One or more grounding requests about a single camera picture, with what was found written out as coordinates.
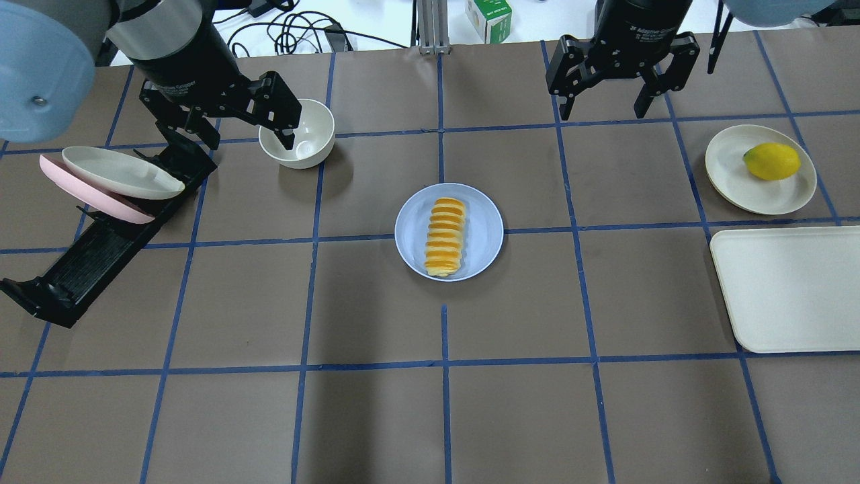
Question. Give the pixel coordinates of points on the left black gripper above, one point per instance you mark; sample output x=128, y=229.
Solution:
x=190, y=62

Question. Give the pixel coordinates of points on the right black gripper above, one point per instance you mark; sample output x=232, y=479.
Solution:
x=635, y=25

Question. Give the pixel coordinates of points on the blue plate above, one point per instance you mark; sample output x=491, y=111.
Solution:
x=483, y=229

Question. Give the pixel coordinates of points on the yellow spiral bread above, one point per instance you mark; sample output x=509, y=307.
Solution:
x=445, y=237

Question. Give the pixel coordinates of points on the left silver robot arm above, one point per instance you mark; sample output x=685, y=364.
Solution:
x=50, y=49

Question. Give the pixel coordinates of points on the cream plate in rack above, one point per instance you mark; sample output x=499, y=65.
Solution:
x=121, y=174

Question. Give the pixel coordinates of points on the cream round plate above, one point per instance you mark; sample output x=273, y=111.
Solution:
x=732, y=178

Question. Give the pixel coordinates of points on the pink plate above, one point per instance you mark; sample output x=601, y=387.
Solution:
x=104, y=201

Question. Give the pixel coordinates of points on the black plate rack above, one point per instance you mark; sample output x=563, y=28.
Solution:
x=66, y=290

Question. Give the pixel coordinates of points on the cream bowl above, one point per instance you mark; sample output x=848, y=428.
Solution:
x=314, y=138

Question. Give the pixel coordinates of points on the black power adapter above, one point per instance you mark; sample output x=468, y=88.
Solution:
x=257, y=8

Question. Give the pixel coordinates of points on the green white carton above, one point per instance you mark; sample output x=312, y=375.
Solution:
x=492, y=20

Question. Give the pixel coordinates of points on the yellow lemon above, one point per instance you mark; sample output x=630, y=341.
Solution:
x=772, y=161

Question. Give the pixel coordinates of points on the white rectangular tray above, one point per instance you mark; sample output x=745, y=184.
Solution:
x=790, y=290

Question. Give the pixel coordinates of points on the aluminium frame post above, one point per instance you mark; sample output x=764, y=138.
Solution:
x=431, y=36

